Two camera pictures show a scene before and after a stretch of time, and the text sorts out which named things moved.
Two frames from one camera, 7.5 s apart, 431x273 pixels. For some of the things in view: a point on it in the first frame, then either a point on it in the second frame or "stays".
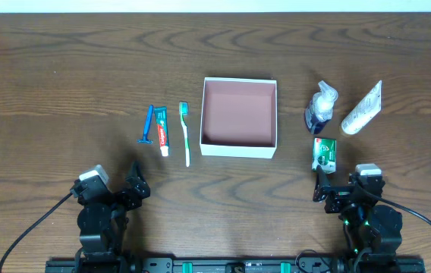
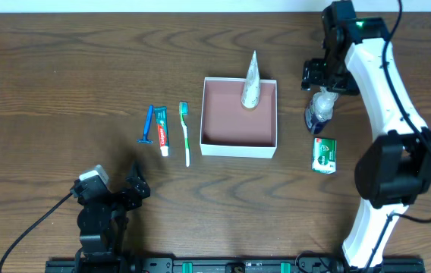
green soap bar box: [324, 154] stays
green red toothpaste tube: [161, 122] stays
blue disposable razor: [145, 140] stays
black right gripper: [334, 192] → [315, 74]
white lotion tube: [366, 112] → [251, 94]
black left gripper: [131, 193] stays
